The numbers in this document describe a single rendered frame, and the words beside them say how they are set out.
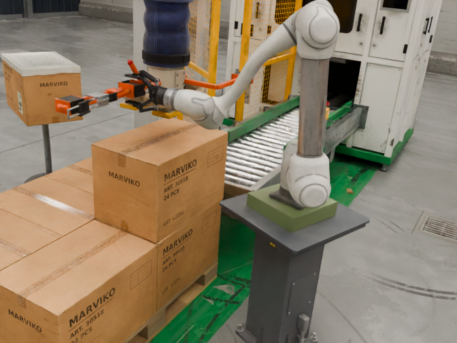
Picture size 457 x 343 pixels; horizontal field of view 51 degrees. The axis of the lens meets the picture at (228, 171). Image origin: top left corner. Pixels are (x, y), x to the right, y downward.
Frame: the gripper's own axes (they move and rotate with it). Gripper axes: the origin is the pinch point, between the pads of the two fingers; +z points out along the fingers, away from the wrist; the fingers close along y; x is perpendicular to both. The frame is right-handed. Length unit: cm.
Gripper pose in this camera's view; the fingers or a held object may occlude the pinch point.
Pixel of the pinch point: (130, 88)
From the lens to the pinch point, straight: 216.1
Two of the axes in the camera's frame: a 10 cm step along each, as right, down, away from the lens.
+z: -8.7, -2.5, 4.2
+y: -0.7, 9.2, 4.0
